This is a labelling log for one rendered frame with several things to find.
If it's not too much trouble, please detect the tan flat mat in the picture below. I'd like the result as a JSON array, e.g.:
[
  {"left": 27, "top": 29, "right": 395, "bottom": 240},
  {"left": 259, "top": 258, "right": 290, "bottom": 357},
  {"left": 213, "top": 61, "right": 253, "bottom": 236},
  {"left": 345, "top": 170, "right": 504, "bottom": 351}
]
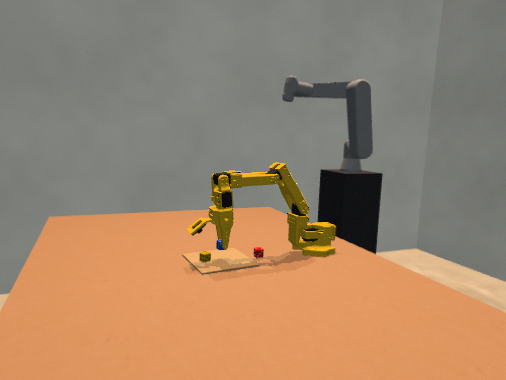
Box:
[{"left": 182, "top": 248, "right": 260, "bottom": 275}]

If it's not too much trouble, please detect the yellow die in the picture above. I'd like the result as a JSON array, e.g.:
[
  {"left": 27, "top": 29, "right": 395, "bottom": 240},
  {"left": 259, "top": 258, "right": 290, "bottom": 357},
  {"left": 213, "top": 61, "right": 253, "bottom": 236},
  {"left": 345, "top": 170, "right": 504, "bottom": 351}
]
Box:
[{"left": 199, "top": 251, "right": 211, "bottom": 263}]

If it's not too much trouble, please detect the red die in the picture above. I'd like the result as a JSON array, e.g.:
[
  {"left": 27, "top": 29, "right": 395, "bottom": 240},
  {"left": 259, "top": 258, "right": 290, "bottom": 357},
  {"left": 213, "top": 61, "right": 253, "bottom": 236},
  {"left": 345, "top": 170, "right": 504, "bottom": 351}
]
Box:
[{"left": 254, "top": 247, "right": 264, "bottom": 258}]

